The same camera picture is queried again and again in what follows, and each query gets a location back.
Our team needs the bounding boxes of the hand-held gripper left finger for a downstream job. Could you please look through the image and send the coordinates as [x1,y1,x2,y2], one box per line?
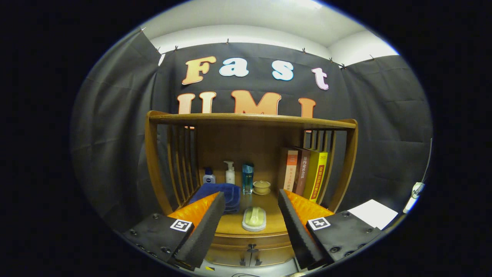
[123,191,226,270]

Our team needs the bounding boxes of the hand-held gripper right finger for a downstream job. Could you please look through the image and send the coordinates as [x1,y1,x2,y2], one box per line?
[278,189,382,270]

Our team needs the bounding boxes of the wooden drawer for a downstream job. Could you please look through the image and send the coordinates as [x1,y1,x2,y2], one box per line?
[211,232,294,252]

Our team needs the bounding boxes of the pale green scrubbing brush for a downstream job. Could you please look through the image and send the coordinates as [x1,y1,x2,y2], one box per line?
[242,206,267,232]

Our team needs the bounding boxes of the wooden countertop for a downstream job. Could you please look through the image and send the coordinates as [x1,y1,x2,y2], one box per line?
[181,189,339,236]

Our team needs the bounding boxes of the white drawer unit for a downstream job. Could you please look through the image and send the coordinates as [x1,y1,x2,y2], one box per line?
[347,199,399,230]

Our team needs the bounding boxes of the wooden cabinet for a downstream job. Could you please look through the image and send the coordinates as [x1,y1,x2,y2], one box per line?
[145,110,359,268]

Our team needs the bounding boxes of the blue folded towel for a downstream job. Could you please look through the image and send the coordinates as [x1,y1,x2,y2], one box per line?
[188,183,241,214]

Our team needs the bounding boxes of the beige lidded teacup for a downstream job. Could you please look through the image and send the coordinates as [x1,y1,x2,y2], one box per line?
[253,180,271,196]

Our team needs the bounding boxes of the yellow book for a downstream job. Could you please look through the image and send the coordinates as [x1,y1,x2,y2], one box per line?
[304,150,329,203]

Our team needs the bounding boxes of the brown book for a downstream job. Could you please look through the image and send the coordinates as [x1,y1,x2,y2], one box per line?
[294,148,311,197]

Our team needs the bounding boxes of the white pump bottle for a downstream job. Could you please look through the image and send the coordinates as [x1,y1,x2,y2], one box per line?
[224,160,236,185]

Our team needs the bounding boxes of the orange and white book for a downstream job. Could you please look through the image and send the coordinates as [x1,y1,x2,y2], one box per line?
[278,148,299,192]

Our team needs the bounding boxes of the blue glass bottle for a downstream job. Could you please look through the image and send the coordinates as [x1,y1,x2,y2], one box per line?
[242,163,254,195]

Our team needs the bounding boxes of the small white device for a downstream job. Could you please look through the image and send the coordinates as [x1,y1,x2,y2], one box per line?
[402,182,425,214]

